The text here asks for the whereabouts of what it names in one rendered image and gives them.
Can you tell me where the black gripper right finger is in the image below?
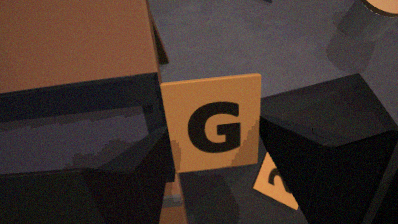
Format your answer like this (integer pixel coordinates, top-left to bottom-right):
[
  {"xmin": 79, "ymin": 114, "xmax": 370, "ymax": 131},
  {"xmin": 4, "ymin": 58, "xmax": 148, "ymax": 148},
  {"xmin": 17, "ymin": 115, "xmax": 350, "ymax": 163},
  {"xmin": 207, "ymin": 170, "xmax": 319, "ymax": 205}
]
[{"xmin": 259, "ymin": 114, "xmax": 398, "ymax": 224}]

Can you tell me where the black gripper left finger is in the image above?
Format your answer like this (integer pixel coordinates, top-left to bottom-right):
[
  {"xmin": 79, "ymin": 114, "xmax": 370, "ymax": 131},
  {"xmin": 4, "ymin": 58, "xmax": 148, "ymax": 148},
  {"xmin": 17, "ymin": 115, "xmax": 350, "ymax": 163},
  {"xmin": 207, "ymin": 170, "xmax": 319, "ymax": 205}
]
[{"xmin": 0, "ymin": 125, "xmax": 170, "ymax": 224}]

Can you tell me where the orange tile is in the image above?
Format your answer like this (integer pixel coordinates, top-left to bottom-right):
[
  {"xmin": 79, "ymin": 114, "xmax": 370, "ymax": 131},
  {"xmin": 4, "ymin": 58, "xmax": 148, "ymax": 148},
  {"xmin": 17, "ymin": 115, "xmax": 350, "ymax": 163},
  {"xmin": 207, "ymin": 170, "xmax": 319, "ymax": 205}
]
[
  {"xmin": 160, "ymin": 73, "xmax": 261, "ymax": 173},
  {"xmin": 253, "ymin": 151, "xmax": 299, "ymax": 210}
]

